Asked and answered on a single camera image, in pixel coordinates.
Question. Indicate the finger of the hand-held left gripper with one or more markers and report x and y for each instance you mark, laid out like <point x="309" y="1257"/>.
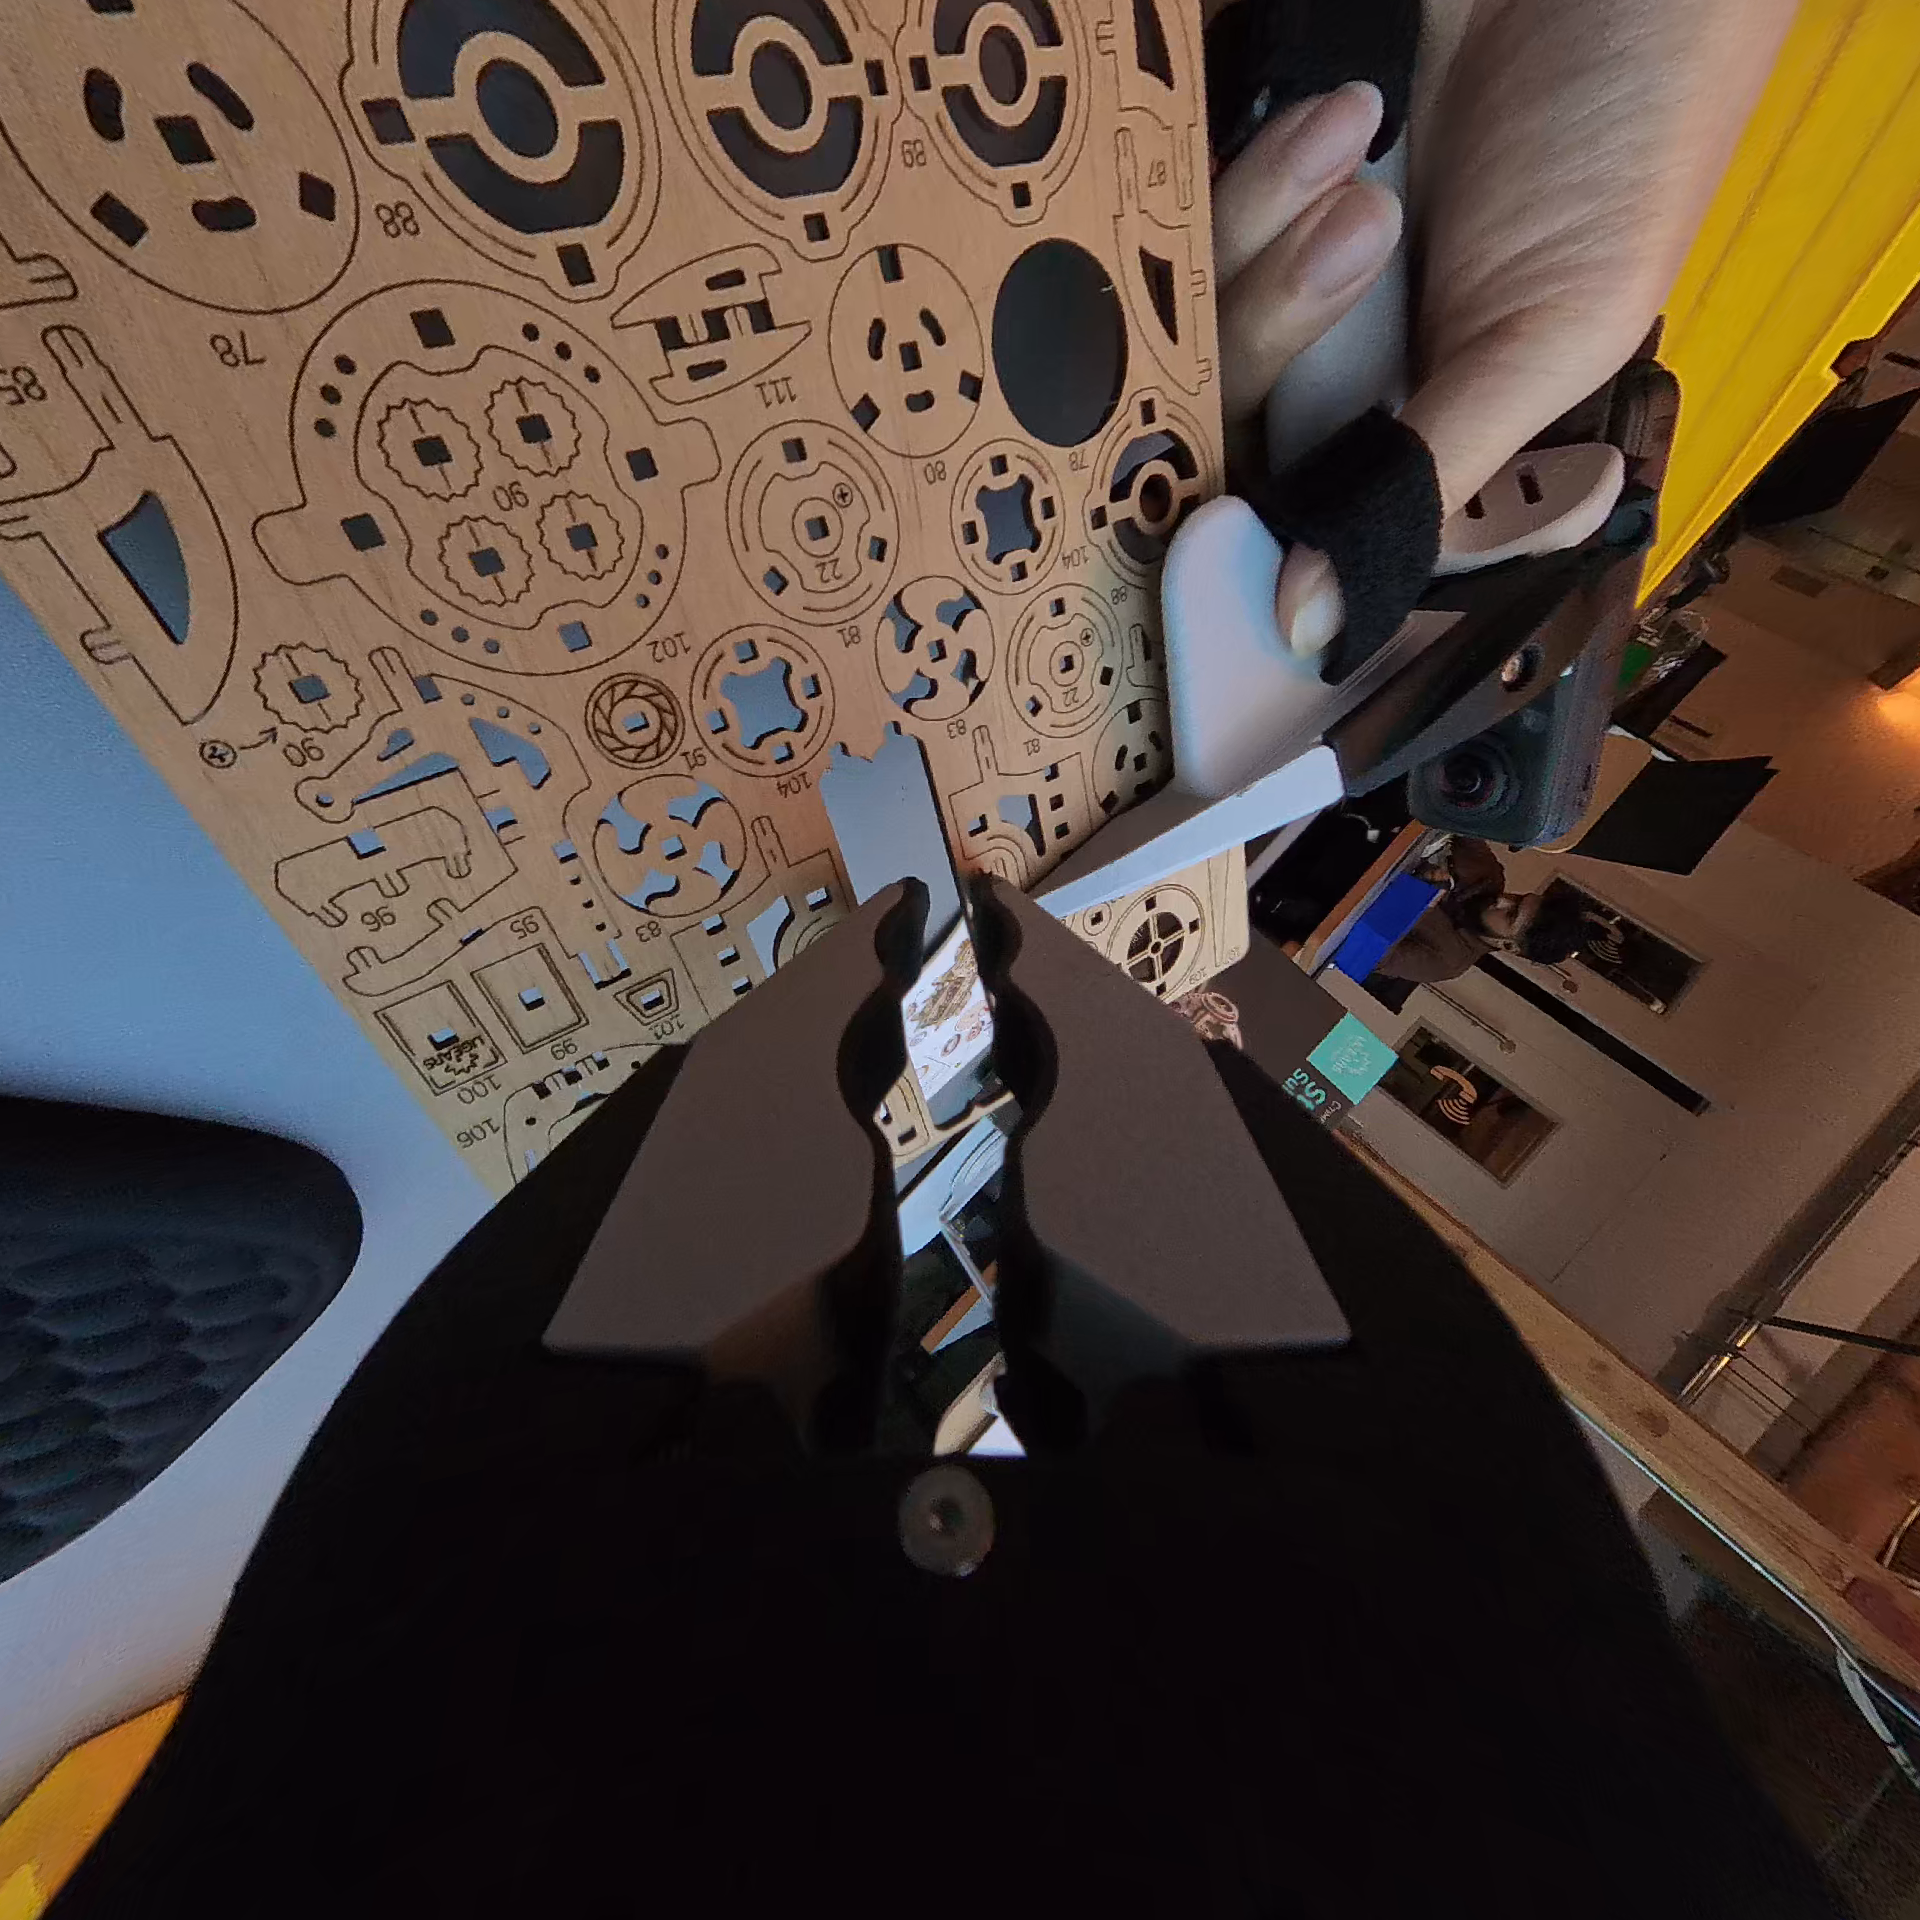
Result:
<point x="1198" y="834"/>

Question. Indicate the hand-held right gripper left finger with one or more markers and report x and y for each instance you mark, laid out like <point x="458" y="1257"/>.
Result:
<point x="719" y="1200"/>

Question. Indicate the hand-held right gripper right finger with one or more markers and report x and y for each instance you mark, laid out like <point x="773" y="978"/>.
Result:
<point x="1171" y="1200"/>

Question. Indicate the laser-cut wooden parts sheet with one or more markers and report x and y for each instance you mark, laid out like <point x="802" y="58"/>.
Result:
<point x="269" y="389"/>

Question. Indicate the dark model kit box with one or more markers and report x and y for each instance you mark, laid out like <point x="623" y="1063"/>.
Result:
<point x="1352" y="1063"/>

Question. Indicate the person's left hand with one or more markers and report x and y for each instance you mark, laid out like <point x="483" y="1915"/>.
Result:
<point x="1574" y="197"/>

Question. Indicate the blue plastic bin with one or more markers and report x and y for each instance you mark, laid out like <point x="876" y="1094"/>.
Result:
<point x="1389" y="922"/>

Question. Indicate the open instruction booklet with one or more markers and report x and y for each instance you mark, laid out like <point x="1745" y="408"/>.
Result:
<point x="947" y="1004"/>

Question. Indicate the yellow plastic bin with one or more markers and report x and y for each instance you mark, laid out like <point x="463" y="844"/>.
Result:
<point x="61" y="1830"/>
<point x="1785" y="226"/>

